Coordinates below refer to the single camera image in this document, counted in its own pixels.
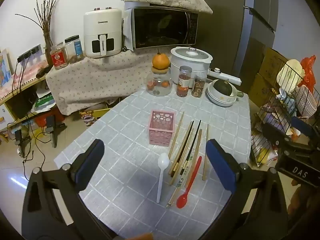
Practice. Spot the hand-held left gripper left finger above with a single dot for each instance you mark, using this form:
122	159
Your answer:
90	160

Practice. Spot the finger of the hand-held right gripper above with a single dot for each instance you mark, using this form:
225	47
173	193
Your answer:
272	132
300	125

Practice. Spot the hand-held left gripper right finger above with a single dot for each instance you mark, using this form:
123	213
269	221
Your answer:
220	165

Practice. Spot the dark brown chopstick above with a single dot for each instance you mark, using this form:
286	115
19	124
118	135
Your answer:
181	147

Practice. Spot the red plastic spoon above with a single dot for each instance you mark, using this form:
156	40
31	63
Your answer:
181	201

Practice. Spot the printed wooden chopstick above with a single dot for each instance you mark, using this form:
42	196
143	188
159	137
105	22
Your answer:
172	195

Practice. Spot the white plastic spoon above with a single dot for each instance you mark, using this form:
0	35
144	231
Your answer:
163	160

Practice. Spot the pink perforated utensil basket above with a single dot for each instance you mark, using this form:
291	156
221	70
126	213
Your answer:
161	127

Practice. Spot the person's right hand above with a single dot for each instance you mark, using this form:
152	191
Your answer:
300	200

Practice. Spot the pink quilted bag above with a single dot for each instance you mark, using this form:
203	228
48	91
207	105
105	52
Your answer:
307	100

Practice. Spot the grey checked tablecloth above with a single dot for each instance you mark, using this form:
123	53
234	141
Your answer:
125	180

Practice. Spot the yellow cartoon box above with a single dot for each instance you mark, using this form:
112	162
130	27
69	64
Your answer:
87	116

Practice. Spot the cardboard box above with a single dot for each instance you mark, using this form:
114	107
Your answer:
272	62
262	87

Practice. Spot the black tripod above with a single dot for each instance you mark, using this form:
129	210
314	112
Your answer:
18	137
51	125

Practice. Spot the napa cabbage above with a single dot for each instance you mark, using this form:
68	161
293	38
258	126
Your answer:
291	72

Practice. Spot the red plastic bag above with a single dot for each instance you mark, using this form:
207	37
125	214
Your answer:
308	67

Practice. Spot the dark green squash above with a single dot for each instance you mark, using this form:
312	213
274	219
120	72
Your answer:
221	86

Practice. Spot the green white package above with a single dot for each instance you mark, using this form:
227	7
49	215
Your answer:
45	102

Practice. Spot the dried slices jar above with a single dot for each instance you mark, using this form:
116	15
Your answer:
198	87

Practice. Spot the floral cabinet cloth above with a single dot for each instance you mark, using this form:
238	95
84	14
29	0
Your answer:
100	80

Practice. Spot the black box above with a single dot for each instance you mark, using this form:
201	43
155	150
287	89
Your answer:
23	103

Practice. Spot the red berry jar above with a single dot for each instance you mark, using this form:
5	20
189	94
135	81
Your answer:
183	85

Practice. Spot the wooden shelf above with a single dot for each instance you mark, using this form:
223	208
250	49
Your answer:
25	86

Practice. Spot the glass jar with cork lid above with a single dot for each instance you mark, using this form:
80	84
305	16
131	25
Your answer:
158	85

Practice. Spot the red label jar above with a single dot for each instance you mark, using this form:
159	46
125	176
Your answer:
58	58

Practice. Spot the white electric cooking pot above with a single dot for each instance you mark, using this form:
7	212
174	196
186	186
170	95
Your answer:
190	62

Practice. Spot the pink patterned mat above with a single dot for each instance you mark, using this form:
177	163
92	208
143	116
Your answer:
25	72

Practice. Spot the blue label jar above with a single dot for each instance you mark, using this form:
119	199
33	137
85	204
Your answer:
75	50

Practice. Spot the grey refrigerator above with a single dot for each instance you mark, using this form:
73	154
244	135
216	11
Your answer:
225	30

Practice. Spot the orange fruit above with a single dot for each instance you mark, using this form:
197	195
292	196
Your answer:
161	61

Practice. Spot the black power strip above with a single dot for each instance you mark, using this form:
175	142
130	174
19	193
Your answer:
27	53

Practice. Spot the colourful framed painting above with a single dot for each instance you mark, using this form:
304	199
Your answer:
5	67

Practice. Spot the dried branches bundle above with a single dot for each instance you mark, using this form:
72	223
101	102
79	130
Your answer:
47	30

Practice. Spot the white air fryer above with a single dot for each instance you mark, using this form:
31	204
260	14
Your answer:
100	22

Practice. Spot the black microwave oven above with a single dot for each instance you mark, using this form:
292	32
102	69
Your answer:
160	27

